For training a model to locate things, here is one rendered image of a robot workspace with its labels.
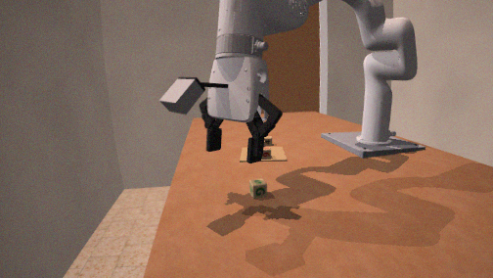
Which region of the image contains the tan square mat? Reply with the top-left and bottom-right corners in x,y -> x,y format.
240,147 -> 287,162

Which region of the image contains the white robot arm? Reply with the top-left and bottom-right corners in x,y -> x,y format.
159,0 -> 418,146

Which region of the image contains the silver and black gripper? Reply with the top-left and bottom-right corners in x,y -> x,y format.
200,53 -> 283,163

